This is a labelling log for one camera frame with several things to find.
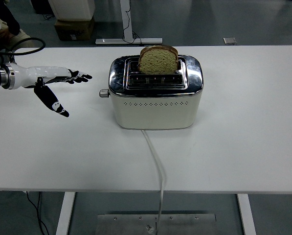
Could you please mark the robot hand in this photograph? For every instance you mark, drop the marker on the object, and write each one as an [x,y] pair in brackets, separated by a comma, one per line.
[38,72]

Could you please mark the cream and chrome toaster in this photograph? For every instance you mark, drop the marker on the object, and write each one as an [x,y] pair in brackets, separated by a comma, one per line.
[155,112]

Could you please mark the grey toaster lever knob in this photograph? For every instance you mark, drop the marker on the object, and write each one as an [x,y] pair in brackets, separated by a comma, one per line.
[103,93]

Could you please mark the brown cardboard box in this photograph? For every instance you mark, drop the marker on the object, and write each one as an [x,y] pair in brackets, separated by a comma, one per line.
[73,30]

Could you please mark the person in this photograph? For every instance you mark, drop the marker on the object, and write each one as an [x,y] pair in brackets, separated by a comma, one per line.
[4,17]

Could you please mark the white cabinet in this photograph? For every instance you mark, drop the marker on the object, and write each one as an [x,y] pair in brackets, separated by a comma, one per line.
[72,9]

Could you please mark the white stand with foot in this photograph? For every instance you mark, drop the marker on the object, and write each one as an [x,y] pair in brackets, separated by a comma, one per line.
[126,24]

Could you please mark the brown bread slice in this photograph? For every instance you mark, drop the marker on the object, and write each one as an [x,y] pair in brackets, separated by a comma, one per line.
[158,62]

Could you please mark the white table leg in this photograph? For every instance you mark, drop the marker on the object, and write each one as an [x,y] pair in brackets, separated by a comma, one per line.
[246,213]
[65,213]

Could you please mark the grey floor socket plate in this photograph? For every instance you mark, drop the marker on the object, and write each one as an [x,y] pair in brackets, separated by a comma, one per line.
[229,40]

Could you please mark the grey metal plate with screws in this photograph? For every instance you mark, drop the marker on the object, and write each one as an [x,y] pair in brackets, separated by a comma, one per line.
[185,224]

